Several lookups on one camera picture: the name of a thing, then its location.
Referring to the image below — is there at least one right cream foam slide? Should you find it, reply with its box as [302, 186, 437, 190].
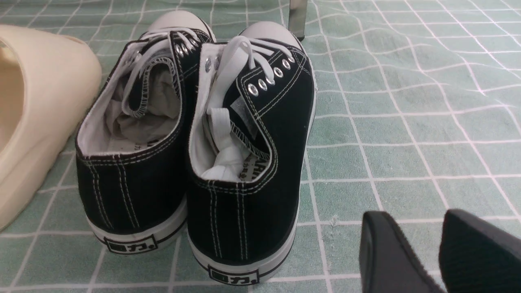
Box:
[0, 24, 102, 230]

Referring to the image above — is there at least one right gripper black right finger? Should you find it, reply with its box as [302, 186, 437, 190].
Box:
[439, 208, 521, 293]

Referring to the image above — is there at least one metal shoe rack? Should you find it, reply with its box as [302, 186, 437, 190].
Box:
[288, 0, 308, 41]

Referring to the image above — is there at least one black canvas sneaker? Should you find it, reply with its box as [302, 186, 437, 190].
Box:
[76, 11, 216, 255]
[186, 22, 317, 286]

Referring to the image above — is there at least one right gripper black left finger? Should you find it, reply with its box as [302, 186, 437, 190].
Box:
[359, 211, 444, 293]

